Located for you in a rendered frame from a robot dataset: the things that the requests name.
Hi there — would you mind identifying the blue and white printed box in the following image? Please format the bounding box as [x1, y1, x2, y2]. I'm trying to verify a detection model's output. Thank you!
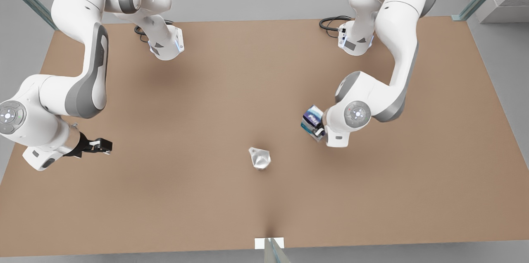
[300, 105, 325, 142]

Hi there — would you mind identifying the black cable loop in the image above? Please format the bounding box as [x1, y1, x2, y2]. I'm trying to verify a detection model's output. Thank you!
[134, 19, 175, 43]
[319, 15, 353, 39]

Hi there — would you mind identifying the white post foot plate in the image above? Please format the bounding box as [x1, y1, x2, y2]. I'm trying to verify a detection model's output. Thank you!
[255, 238, 285, 250]

